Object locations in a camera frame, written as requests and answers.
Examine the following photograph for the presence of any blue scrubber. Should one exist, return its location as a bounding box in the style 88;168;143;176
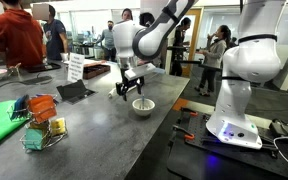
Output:
10;95;30;121

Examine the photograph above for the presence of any brown wooden box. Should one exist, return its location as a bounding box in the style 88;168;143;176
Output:
82;63;112;81

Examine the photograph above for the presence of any white flat object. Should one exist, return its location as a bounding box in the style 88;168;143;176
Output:
107;86;119;100

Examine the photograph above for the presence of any white ceramic bowl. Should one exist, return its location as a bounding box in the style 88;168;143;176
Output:
131;97;157;118

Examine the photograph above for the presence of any white cable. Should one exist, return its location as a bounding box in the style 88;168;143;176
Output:
272;133;288;180

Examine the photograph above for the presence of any wire rack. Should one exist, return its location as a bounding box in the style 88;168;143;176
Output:
6;94;69;154

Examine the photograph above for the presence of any orange handled clamp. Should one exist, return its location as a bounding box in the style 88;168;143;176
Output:
171;124;196;141
180;106;199;118

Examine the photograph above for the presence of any clear glass cup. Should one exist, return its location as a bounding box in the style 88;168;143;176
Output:
8;62;22;80

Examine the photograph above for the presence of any woman in grey jacket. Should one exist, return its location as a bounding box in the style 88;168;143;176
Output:
194;24;232;98

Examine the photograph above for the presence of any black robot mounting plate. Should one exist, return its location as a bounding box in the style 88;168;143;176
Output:
166;109;288;180

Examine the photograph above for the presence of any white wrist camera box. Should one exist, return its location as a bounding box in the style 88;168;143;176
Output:
124;62;157;81

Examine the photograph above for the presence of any person in red hoodie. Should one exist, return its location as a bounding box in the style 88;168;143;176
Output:
0;0;45;70

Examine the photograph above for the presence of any teal sponge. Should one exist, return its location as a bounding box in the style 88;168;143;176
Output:
24;127;49;151

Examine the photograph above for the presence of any orange sponge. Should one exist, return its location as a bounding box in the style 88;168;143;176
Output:
27;95;58;124

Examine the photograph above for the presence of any woman with dark hair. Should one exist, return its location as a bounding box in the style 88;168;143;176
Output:
120;7;134;23

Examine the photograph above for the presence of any black power box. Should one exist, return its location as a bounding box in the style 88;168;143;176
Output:
268;118;288;138

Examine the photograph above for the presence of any light blue chair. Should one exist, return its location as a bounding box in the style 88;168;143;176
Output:
152;67;167;75

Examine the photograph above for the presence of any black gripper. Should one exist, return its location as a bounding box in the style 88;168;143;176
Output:
115;75;145;102

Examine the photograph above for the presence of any black cable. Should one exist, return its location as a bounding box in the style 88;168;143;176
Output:
0;72;54;93

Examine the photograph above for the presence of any yellow sponge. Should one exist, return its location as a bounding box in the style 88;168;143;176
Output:
50;117;67;137

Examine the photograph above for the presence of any man with face mask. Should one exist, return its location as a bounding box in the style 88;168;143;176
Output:
95;20;117;63

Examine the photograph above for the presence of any white printed paper sign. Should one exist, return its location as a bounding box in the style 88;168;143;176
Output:
66;52;86;84

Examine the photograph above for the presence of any person in navy t-shirt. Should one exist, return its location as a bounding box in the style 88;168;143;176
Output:
43;4;69;62

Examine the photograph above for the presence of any white paper cup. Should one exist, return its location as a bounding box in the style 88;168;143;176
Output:
59;52;70;63

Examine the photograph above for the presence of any woman in black clothes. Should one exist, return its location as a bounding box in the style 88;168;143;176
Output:
169;16;192;77

